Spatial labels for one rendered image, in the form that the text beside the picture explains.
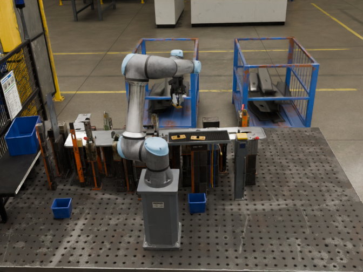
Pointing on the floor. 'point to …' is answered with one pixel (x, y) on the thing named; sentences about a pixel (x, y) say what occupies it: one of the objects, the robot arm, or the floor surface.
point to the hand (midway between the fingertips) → (177, 103)
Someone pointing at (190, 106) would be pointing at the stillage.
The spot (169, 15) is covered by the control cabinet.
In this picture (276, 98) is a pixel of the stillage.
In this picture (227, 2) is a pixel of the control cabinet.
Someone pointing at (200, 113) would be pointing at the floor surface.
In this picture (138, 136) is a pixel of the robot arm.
